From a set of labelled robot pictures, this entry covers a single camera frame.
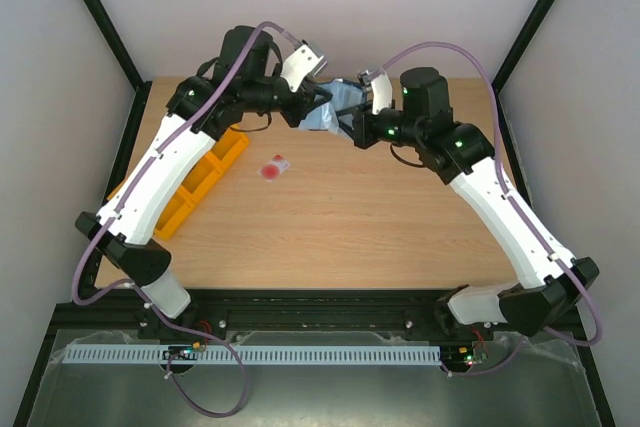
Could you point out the dark blue card holder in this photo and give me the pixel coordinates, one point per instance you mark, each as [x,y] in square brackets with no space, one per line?
[330,107]

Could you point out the right black frame post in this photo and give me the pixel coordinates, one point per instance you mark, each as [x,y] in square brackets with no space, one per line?
[525,36]

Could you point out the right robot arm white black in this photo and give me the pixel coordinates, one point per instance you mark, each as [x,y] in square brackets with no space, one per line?
[549,278]

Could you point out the red dot card on table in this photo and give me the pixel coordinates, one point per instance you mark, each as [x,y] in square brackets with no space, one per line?
[274,168]

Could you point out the black frame post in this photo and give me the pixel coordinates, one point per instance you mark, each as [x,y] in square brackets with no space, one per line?
[525,36]
[111,36]

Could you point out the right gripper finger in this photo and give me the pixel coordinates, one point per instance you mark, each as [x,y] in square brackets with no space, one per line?
[345,125]
[355,110]

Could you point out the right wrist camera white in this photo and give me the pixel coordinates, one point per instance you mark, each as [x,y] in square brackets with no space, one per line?
[379,85]

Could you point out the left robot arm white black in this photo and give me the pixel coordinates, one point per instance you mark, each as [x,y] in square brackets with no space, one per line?
[262,69]

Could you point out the black aluminium rail base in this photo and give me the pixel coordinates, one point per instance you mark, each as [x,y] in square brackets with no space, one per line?
[409,314]

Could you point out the yellow three-compartment bin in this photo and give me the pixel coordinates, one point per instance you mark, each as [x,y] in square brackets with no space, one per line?
[200,182]

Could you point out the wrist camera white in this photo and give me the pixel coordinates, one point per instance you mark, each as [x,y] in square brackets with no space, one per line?
[306,60]
[379,85]

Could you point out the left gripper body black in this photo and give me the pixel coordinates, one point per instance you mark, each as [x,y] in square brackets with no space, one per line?
[294,116]

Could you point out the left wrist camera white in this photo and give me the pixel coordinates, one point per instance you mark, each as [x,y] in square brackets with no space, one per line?
[306,60]

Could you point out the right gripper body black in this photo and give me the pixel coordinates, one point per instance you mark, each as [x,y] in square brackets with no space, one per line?
[362,128]

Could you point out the white slotted cable duct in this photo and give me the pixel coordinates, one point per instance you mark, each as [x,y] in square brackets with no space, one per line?
[254,355]

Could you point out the left black frame post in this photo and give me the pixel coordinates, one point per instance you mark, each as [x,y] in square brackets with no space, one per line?
[111,36]

